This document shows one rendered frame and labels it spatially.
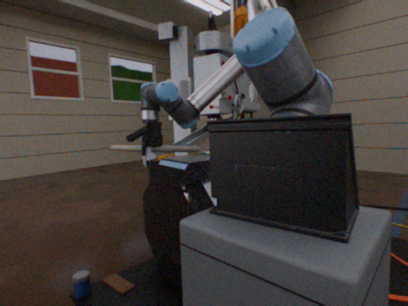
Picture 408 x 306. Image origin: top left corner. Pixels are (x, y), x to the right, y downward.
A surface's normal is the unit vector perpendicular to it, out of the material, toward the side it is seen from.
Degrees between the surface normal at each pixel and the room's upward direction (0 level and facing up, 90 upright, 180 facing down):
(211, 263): 90
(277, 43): 109
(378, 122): 90
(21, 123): 90
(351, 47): 90
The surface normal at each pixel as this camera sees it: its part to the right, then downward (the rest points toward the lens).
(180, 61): -0.31, 0.11
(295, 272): -0.68, 0.10
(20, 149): 0.73, 0.04
